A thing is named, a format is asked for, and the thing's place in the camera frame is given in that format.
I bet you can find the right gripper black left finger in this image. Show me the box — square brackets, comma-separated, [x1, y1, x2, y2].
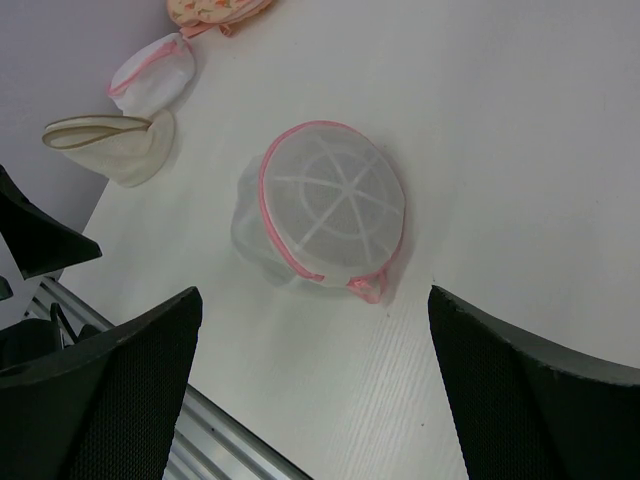
[0, 286, 204, 480]

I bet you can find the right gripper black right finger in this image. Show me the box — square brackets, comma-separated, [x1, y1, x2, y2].
[428, 286, 639, 479]

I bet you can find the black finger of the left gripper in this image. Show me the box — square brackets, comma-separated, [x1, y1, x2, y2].
[1, 167, 102, 278]

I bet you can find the white mesh laundry bag pink zipper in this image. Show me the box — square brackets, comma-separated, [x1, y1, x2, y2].
[231, 120, 406, 304]

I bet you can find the small white mesh laundry bag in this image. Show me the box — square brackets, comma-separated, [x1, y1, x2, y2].
[107, 32, 196, 117]

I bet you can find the peach floral bra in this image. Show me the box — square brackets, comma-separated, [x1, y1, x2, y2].
[166, 0, 273, 38]

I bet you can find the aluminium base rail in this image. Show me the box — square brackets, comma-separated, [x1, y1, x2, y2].
[28, 277, 308, 479]

